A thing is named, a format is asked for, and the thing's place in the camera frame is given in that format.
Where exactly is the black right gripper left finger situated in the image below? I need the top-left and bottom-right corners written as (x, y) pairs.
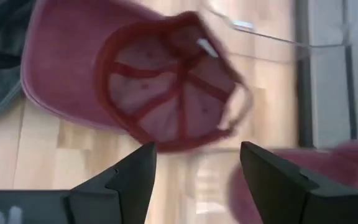
top-left (68, 141), bottom-right (157, 224)

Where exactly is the maroon baseball cap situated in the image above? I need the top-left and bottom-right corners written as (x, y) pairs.
top-left (227, 139), bottom-right (358, 224)
top-left (19, 0), bottom-right (255, 154)

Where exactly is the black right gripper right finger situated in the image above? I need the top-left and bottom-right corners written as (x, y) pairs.
top-left (240, 141), bottom-right (358, 224)

